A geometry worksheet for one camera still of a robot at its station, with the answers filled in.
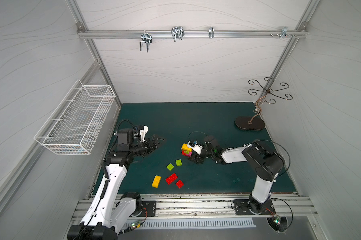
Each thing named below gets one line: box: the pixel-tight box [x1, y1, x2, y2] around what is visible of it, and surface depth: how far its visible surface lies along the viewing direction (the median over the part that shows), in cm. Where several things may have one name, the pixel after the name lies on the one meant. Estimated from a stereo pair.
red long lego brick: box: [165, 173, 178, 185], surface depth 84 cm
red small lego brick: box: [175, 179, 184, 189], surface depth 82 cm
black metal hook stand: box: [235, 77, 293, 131], surface depth 105 cm
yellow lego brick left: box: [152, 175, 162, 189], surface depth 82 cm
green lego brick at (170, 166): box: [166, 163, 174, 172], surface depth 88 cm
